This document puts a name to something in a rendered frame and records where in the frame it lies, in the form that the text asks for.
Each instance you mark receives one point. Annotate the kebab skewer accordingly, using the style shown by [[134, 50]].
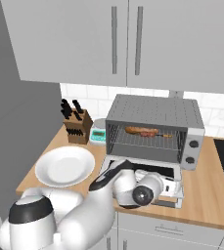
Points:
[[151, 133]]

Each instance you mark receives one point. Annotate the black toaster oven knob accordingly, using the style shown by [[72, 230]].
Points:
[[194, 143], [190, 159]]

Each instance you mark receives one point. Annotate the brown baguette bread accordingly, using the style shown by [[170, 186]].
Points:
[[134, 130]]

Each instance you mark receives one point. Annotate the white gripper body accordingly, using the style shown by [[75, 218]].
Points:
[[170, 187]]

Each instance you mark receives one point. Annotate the grey fridge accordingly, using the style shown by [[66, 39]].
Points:
[[9, 114]]

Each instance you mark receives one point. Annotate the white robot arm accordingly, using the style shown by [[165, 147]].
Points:
[[84, 215]]

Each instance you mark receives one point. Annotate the toaster oven door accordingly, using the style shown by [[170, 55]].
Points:
[[178, 198]]

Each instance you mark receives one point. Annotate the grey toaster oven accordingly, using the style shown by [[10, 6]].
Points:
[[152, 110]]

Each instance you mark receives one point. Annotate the grey wall socket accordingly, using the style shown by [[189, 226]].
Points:
[[176, 94]]

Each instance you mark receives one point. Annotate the white plate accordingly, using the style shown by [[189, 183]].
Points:
[[64, 166]]

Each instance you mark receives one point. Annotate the white green kitchen scale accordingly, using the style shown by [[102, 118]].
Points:
[[98, 132]]

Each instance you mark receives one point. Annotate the wooden knife block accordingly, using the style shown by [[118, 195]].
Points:
[[79, 127]]

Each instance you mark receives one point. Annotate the grey wall cupboard door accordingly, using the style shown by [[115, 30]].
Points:
[[64, 39], [188, 42]]

